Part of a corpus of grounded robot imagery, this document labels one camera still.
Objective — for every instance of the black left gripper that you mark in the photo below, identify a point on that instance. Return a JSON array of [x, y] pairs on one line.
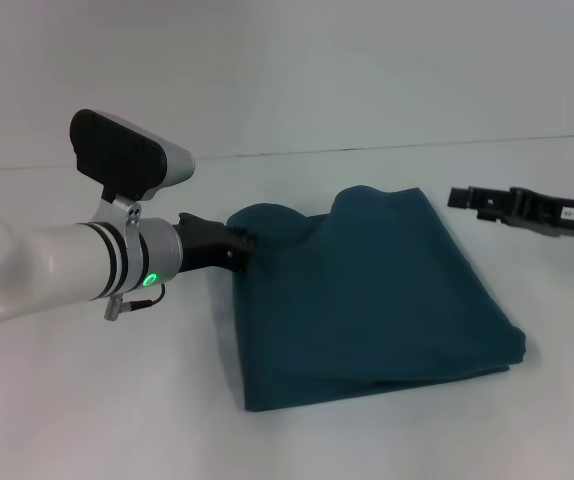
[[202, 245]]

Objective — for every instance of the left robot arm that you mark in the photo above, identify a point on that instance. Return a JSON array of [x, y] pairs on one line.
[[57, 260]]

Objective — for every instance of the teal FREE print t-shirt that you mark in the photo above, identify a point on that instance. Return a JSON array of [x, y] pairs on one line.
[[367, 300]]

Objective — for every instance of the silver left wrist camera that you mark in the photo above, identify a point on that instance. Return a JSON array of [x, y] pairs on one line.
[[127, 155]]

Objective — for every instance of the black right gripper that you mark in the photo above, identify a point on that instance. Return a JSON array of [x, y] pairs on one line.
[[557, 215]]

